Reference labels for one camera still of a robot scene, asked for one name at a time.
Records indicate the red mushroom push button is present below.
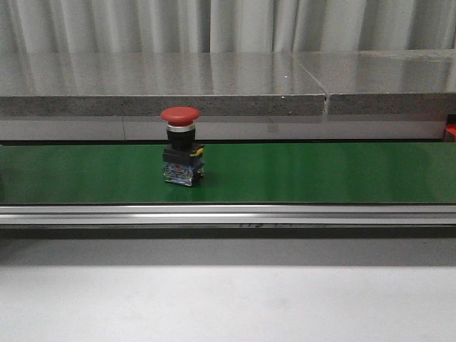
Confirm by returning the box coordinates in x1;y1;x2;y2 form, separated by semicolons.
160;106;204;187

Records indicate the grey stone counter slab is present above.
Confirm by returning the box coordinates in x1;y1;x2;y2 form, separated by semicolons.
1;53;325;118
292;50;455;120

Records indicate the green conveyor belt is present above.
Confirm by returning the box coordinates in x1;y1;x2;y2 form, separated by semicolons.
1;142;455;204

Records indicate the red plastic tray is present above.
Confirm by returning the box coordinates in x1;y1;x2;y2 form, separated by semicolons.
443;123;456;143

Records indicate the white pleated curtain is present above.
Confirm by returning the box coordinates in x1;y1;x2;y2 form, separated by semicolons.
1;1;455;53

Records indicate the aluminium conveyor frame rail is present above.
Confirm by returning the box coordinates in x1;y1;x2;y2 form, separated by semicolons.
1;204;455;225

